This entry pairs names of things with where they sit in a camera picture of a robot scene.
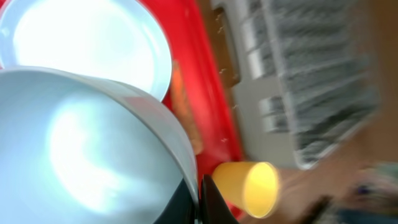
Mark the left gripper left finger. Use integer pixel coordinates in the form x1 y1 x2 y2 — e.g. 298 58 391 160
154 180 195 224

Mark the red serving tray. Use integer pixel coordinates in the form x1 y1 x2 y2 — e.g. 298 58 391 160
0 0 246 220

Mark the orange carrot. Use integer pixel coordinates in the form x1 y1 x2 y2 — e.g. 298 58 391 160
170 61 204 156

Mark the yellow plastic cup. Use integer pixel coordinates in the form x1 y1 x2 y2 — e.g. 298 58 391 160
212 161 281 218

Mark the light blue bowl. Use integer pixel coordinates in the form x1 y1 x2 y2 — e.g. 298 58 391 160
1 67 199 223

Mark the light blue plate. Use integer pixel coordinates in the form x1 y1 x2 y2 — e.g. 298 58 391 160
1 0 172 100

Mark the grey dishwasher rack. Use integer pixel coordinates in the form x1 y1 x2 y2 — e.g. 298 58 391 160
210 0 382 170

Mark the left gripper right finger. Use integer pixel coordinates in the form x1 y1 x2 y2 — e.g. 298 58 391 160
200 175 239 224

